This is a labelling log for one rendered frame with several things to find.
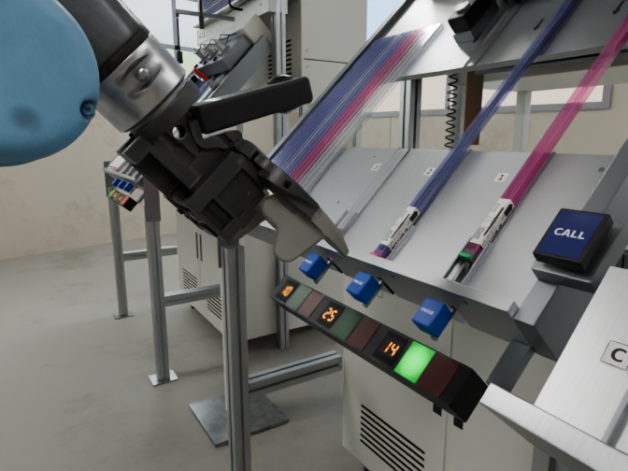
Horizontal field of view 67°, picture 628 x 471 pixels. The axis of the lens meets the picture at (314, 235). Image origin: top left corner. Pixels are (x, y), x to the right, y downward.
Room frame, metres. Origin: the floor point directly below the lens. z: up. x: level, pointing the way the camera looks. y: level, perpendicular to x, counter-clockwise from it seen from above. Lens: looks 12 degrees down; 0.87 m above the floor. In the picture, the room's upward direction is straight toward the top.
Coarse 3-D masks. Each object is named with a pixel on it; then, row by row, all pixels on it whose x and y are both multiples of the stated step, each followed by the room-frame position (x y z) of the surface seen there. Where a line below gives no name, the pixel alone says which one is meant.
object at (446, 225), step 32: (352, 160) 0.78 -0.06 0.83; (384, 160) 0.72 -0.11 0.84; (416, 160) 0.67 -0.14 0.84; (480, 160) 0.58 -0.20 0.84; (512, 160) 0.55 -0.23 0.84; (576, 160) 0.49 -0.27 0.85; (608, 160) 0.46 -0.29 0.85; (320, 192) 0.77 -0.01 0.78; (352, 192) 0.71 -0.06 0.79; (384, 192) 0.66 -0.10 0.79; (416, 192) 0.61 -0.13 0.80; (448, 192) 0.57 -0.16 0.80; (480, 192) 0.54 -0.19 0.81; (544, 192) 0.48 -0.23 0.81; (576, 192) 0.45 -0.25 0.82; (352, 224) 0.64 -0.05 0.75; (384, 224) 0.60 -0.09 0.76; (416, 224) 0.56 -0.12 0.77; (448, 224) 0.53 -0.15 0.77; (480, 224) 0.50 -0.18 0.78; (512, 224) 0.47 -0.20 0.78; (544, 224) 0.45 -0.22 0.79; (416, 256) 0.52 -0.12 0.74; (448, 256) 0.49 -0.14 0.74; (480, 256) 0.45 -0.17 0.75; (512, 256) 0.44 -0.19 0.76; (480, 288) 0.43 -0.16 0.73; (512, 288) 0.41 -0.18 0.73
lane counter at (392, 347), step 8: (392, 336) 0.46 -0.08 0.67; (400, 336) 0.45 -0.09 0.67; (384, 344) 0.46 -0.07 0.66; (392, 344) 0.45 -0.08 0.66; (400, 344) 0.45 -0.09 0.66; (376, 352) 0.46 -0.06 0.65; (384, 352) 0.45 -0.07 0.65; (392, 352) 0.44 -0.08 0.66; (400, 352) 0.44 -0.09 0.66; (384, 360) 0.44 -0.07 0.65; (392, 360) 0.44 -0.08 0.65
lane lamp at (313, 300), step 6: (312, 294) 0.59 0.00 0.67; (318, 294) 0.59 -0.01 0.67; (306, 300) 0.59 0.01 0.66; (312, 300) 0.58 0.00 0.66; (318, 300) 0.58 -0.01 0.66; (306, 306) 0.58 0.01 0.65; (312, 306) 0.57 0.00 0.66; (300, 312) 0.58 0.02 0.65; (306, 312) 0.57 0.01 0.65; (312, 312) 0.57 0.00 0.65
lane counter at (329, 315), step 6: (330, 306) 0.55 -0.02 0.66; (336, 306) 0.55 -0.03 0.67; (324, 312) 0.55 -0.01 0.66; (330, 312) 0.55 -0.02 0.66; (336, 312) 0.54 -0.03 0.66; (318, 318) 0.55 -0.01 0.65; (324, 318) 0.54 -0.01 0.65; (330, 318) 0.54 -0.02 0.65; (336, 318) 0.53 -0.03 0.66; (324, 324) 0.53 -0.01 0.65; (330, 324) 0.53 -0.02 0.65
